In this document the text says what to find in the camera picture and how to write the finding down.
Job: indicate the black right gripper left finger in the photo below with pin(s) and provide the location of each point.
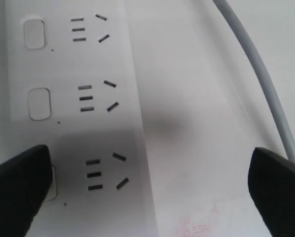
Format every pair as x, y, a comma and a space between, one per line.
24, 183

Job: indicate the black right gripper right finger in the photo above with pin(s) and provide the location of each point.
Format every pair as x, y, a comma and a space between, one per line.
271, 184

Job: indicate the white power strip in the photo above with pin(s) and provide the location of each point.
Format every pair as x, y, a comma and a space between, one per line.
67, 81

